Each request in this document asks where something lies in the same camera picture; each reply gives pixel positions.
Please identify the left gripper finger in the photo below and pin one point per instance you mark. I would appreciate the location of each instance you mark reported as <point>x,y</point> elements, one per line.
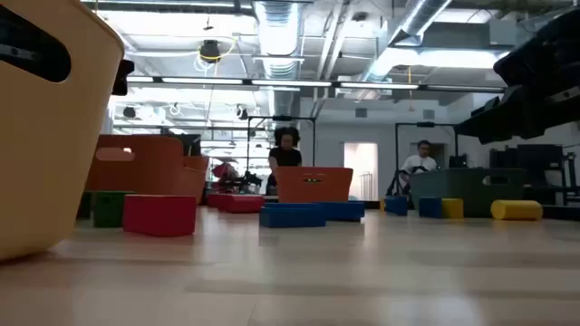
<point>122,77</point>

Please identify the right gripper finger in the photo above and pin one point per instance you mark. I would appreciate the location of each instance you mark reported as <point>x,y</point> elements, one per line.
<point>480,127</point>

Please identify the yellow cube block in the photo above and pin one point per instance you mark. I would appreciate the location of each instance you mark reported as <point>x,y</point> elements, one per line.
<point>453,208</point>

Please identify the yellow cylinder block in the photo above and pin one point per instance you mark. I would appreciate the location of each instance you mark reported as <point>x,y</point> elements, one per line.
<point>516,210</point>

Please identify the blue studded cube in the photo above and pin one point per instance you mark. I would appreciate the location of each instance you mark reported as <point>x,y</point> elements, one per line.
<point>430,208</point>

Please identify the yellow plastic bin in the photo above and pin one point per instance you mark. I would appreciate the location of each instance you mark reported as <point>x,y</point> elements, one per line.
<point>45,158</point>

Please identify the blue block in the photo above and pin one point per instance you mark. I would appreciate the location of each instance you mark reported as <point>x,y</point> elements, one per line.
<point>396,206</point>

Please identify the green block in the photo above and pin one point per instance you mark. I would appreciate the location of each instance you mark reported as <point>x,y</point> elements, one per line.
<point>109,208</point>

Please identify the large red rectangular block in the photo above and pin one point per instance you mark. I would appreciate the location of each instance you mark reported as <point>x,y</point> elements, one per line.
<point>158,215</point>

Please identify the long blue studded brick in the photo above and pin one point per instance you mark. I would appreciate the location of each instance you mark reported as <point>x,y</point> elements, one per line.
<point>290,217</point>
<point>344,211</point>

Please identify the long red block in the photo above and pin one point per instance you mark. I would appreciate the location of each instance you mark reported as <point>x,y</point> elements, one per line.
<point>242,204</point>

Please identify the orange plastic bin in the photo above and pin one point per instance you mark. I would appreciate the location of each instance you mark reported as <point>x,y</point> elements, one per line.
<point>294,190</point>
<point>154,172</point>

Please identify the black background robot arm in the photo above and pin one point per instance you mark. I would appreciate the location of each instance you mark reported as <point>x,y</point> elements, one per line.
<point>394,183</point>
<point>247,181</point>

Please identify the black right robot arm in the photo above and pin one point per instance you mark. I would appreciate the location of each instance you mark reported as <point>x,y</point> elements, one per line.
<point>544,54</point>

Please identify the black box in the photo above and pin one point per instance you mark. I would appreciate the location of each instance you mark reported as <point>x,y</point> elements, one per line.
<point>458,161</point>

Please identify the black equipment rack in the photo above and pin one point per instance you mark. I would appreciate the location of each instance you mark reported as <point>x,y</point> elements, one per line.
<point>534,158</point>

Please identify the dark green plastic bin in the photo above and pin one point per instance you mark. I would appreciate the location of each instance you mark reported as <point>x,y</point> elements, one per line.
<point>480,192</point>

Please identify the person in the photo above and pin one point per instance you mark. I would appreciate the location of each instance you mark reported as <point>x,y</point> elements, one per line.
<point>419,163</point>
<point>284,158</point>

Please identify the white LED light tube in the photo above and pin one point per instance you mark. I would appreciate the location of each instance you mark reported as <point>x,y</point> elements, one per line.
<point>378,85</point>
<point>201,80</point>
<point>290,83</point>

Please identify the white railing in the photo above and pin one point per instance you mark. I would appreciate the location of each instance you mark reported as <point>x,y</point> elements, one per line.
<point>368,185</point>

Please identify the red background object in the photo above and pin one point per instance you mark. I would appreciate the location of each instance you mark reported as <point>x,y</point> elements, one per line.
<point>224,171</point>

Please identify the black gantry frame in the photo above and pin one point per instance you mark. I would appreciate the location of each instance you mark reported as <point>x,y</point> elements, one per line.
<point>426,124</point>
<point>281,118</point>

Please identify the black table edge rail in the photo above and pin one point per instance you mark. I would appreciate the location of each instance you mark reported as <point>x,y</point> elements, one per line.
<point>374,204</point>

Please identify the silver ribbed ceiling duct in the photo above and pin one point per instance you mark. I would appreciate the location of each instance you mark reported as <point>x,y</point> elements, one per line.
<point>277,27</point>

